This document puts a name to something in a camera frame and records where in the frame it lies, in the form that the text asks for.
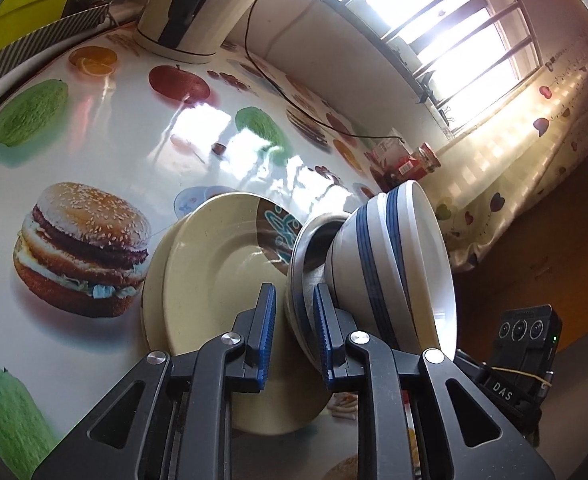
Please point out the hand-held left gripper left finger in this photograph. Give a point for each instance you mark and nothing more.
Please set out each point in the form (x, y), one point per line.
(266, 340)

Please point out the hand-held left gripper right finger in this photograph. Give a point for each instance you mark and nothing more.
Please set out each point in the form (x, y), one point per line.
(324, 340)

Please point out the cream plate brown emblem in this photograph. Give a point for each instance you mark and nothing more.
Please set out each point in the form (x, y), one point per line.
(209, 280)
(151, 300)

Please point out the large white blue-banded bowl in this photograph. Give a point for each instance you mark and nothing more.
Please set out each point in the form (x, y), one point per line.
(353, 260)

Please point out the wooden cabinet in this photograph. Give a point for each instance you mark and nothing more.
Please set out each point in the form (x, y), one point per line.
(548, 270)

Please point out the cream heart-patterned curtain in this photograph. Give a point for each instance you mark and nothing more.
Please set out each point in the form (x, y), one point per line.
(523, 160)

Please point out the white printed container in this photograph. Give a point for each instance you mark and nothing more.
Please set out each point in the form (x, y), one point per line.
(391, 157)

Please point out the red-lidded sauce jar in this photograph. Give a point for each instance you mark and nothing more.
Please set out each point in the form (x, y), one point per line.
(428, 157)

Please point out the food printed tablecloth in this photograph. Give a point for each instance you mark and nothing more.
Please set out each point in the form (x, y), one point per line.
(74, 160)

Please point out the small black object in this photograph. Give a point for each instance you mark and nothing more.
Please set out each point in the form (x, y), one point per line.
(423, 87)

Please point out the window with metal bars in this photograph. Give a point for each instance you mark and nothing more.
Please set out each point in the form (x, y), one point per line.
(448, 35)

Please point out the cream and black electric kettle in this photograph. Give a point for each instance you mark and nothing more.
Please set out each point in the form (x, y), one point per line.
(214, 20)

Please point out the chevron patterned basket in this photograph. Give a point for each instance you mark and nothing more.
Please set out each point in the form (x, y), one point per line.
(39, 45)

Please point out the lime green box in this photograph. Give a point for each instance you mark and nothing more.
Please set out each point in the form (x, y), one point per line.
(34, 10)

